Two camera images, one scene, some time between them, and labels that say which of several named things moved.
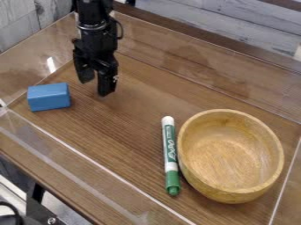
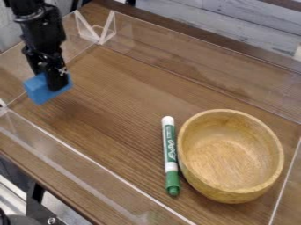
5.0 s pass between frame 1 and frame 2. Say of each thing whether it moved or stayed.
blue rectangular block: moved
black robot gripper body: moved
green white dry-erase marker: stayed
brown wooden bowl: stayed
